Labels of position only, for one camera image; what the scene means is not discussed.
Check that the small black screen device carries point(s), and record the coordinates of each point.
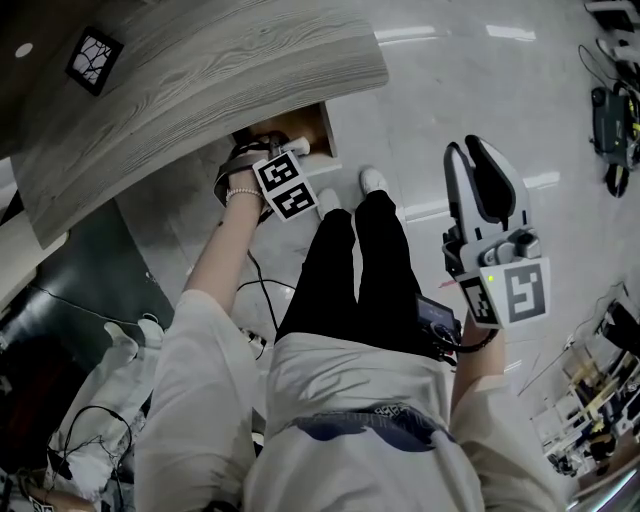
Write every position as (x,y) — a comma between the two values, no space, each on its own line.
(435,315)

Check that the black tool bag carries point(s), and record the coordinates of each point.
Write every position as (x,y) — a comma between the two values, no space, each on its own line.
(612,125)

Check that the person's left hand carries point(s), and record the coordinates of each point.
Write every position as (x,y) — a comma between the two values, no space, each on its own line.
(245,181)

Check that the grey wooden desk with shelves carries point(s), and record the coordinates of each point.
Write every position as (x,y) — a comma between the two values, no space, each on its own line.
(200,75)

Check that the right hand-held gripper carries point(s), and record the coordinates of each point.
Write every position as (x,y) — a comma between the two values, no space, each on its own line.
(520,295)

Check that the person's white shoe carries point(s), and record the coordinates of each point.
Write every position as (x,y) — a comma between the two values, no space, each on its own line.
(327,202)
(372,181)

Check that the person's right forearm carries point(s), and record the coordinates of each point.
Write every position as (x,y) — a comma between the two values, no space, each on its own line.
(477,380)

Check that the wooden drawer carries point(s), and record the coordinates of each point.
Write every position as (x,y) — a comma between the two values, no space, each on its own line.
(300,122)

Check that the person's white printed sweatshirt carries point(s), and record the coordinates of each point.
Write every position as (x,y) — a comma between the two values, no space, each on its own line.
(350,450)

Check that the person's left white shoe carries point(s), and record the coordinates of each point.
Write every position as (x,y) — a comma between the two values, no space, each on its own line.
(327,202)

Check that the white power strip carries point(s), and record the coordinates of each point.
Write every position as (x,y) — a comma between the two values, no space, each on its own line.
(252,340)

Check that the white metal shelf rack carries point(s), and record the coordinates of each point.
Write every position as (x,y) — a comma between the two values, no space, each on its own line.
(590,390)

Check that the person's right white shoe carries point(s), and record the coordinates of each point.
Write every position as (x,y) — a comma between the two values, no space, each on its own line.
(372,181)

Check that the person's left forearm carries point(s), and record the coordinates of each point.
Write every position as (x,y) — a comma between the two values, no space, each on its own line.
(220,250)

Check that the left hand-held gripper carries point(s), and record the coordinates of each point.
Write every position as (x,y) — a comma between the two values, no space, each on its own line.
(287,185)

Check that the person's black trousers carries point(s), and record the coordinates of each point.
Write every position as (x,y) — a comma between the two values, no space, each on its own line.
(360,280)

